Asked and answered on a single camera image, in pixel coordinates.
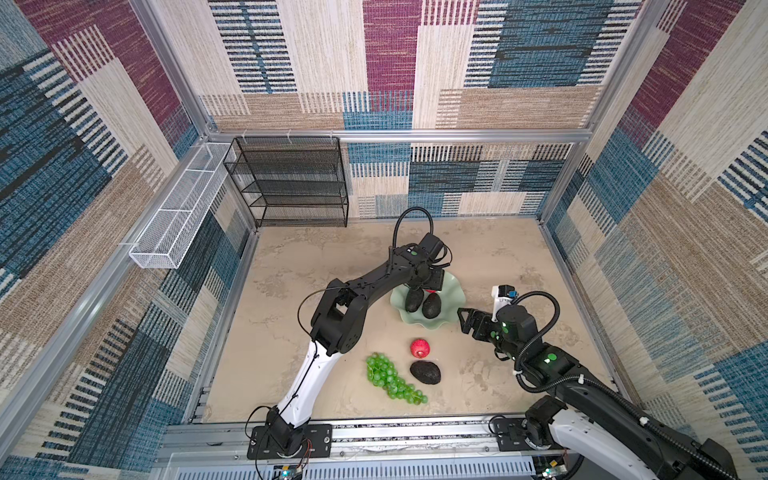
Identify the light green scalloped fruit bowl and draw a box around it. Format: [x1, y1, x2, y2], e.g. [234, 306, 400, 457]
[390, 272, 466, 330]

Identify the white wire mesh basket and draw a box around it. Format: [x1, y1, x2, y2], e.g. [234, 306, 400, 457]
[129, 143, 229, 269]

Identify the black wire shelf rack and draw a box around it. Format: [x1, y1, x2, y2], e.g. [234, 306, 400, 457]
[223, 136, 349, 227]

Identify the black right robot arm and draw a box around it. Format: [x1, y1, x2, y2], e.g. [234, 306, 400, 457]
[457, 285, 738, 479]

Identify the dark fake avocado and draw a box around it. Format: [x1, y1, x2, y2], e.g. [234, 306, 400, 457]
[409, 360, 442, 385]
[421, 292, 442, 320]
[404, 288, 424, 313]

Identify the green fake grape bunch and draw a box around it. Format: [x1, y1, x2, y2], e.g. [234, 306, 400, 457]
[365, 353, 428, 405]

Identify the aluminium mounting rail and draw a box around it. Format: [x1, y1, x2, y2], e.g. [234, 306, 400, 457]
[149, 410, 667, 480]

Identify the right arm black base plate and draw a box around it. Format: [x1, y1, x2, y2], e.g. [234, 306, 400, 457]
[488, 415, 559, 452]

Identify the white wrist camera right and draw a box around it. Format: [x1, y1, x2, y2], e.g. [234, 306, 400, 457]
[491, 285, 518, 322]

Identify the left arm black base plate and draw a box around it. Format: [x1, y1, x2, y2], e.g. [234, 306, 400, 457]
[246, 423, 333, 460]

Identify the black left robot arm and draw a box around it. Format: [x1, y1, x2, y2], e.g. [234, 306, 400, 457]
[248, 206, 452, 456]

